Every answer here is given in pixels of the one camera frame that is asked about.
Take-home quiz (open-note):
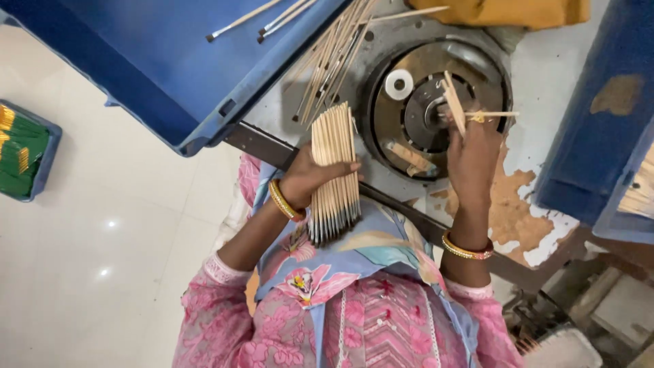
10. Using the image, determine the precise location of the person's right hand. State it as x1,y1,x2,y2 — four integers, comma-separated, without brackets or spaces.
443,109,505,205

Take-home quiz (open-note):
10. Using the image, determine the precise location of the person's left hand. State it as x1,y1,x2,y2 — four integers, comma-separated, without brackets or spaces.
278,145,363,210

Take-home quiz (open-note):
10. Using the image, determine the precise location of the short bare wooden pencil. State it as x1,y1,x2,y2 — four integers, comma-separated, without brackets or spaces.
441,71,467,138

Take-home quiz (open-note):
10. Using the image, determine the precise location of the bundle of wooden pencils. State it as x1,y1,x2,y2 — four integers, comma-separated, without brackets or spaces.
308,101,363,247

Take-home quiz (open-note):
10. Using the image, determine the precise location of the small wooden block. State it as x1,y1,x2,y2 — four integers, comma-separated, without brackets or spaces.
385,141,438,178

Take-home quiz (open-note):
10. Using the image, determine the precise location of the round metal machine disc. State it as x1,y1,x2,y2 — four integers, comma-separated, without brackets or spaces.
357,38,515,183

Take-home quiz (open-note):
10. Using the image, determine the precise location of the white tape roll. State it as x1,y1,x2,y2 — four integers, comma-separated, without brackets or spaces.
384,68,415,101

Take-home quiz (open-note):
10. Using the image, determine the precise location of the worn blue crate with pencils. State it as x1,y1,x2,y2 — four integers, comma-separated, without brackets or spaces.
533,0,654,245

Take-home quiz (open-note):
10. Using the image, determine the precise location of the yellow cloth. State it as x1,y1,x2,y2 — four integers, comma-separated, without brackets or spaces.
406,0,591,31

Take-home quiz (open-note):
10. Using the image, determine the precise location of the gold bangle with red rim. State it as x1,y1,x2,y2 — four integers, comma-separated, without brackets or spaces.
441,230,495,261

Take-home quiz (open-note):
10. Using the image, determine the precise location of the pale wooden pencil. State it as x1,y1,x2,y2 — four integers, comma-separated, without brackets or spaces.
358,5,451,26

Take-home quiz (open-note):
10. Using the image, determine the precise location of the blue floral scarf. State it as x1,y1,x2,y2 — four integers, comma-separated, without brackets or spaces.
252,163,482,368

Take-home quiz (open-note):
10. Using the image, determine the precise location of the loose heap of wooden pencils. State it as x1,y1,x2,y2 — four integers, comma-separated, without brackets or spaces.
282,0,380,124

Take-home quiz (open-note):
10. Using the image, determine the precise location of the gold bangle with orange rim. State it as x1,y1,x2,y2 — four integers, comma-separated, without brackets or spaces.
268,178,308,224

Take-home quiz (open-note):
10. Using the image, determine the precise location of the heap of grey stone blocks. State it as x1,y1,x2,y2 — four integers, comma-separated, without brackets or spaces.
502,258,654,368

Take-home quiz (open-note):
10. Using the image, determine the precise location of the pink floral tunic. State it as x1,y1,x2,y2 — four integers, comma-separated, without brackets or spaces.
171,152,528,368

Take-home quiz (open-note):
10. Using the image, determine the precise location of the large blue plastic crate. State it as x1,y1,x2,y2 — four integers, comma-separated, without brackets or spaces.
0,0,354,158

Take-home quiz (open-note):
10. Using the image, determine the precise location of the blue tray of green packets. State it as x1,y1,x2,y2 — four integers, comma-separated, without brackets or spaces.
0,99,63,203

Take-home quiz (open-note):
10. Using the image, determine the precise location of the dark metal table frame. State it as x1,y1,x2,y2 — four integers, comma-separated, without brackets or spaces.
224,122,591,293

